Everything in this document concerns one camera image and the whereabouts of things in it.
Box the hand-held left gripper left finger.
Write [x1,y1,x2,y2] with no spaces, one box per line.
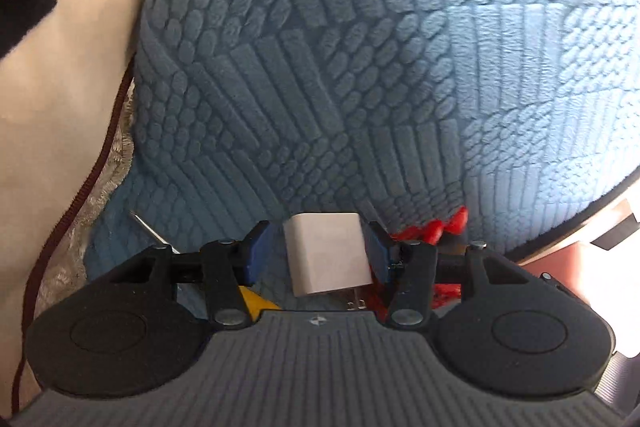
[107,221,275,329]

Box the red toy figure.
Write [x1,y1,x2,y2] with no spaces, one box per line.
[385,206,471,309]

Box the patterned quilt with dark piping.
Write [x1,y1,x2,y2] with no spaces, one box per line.
[0,0,173,427]

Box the large white charger plug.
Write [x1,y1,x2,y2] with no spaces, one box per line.
[282,212,373,299]

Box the pink cardboard box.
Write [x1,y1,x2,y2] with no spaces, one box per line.
[515,194,640,355]

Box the beige lace bed sheet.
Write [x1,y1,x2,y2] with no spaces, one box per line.
[32,74,137,325]

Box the blue textured blanket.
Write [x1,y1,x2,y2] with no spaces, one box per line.
[82,0,640,313]

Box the yellow screwdriver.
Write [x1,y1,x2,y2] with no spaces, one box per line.
[130,210,279,322]

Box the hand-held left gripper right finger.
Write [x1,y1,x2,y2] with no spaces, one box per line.
[367,221,534,329]

